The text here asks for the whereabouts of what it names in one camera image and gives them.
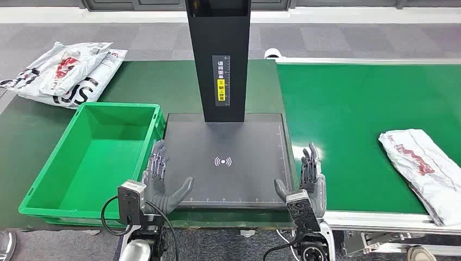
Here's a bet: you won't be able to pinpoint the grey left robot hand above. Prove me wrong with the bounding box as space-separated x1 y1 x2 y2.
141 139 195 216

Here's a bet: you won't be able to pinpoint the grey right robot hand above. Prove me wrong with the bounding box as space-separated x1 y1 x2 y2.
273 142 327 219

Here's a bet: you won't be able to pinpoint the grey parcel bag red print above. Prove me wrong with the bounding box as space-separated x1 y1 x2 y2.
378 129 461 227

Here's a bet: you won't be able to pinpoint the green conveyor belt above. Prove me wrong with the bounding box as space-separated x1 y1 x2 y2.
276 63 461 215

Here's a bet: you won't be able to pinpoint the white parcel bag black letters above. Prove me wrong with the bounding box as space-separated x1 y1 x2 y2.
16 48 128 109

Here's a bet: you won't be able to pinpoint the white conveyor roller end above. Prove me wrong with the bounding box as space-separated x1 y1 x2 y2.
264 48 285 60

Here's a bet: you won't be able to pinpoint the white parcel bag red logo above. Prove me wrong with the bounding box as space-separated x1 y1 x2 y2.
0 41 113 96

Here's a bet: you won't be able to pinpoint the green plastic crate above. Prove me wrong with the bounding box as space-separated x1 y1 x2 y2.
18 102 166 228

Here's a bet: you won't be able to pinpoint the dark green work table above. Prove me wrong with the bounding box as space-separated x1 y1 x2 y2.
0 59 300 231

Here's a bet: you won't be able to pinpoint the grey caster wheel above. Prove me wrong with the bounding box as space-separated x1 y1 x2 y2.
407 245 437 261

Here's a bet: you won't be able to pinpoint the black yellow label strip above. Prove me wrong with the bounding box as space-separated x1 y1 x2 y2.
211 55 231 107

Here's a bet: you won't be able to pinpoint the grey rounded floor object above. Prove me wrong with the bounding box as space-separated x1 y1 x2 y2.
0 230 17 261

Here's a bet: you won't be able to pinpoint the black scanner column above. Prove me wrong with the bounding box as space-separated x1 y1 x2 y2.
184 0 252 123

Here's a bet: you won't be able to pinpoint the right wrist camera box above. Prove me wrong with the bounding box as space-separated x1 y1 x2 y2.
286 190 321 233

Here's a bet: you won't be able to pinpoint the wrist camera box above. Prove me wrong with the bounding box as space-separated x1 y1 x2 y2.
117 180 147 226
286 190 321 233

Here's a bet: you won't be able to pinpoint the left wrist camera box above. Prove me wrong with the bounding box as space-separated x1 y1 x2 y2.
117 180 147 226

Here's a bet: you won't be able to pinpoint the white cable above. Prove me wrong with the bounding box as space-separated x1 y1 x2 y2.
275 229 300 261

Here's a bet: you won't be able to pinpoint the black left camera cable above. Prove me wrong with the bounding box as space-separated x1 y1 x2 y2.
101 195 180 261

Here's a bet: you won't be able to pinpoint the black camera cable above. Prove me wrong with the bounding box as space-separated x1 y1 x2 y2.
101 195 180 261
263 234 307 261

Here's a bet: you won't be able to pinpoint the black right camera cable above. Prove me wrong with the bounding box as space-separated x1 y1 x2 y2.
263 234 307 261

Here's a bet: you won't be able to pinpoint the black scanner base plate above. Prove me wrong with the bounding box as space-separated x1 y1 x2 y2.
164 113 296 210

